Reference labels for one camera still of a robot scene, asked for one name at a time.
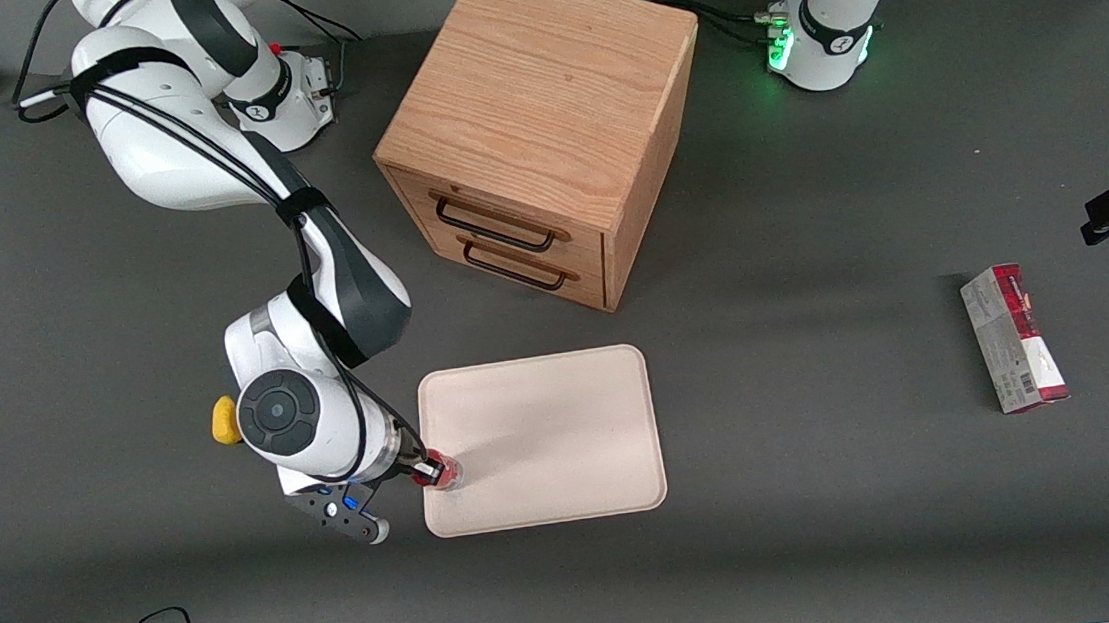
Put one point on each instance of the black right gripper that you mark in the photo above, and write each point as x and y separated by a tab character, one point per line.
411	459

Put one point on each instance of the grey and red carton box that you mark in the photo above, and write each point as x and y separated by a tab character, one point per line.
1013	337

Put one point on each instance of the wooden drawer cabinet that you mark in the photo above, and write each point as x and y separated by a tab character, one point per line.
546	101

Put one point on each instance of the beige plastic tray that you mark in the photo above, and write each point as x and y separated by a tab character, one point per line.
555	432

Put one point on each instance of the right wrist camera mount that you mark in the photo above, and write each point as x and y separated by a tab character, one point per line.
341	511

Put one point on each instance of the red coke bottle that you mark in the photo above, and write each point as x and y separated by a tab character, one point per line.
445	473

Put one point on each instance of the yellow lemon toy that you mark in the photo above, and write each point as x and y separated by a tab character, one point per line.
224	421

